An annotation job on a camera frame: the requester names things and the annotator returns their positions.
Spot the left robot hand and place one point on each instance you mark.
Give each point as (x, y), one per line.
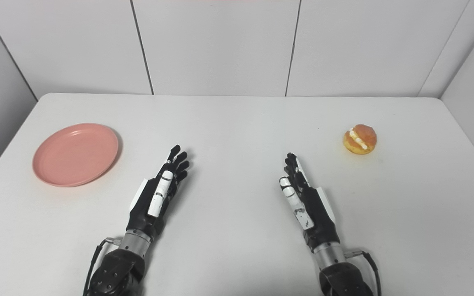
(154, 205)

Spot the cream puff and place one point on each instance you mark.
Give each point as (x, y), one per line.
(359, 139)

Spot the pink plate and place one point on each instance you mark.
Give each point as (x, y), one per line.
(75, 154)

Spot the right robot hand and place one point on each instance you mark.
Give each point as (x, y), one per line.
(309, 205)

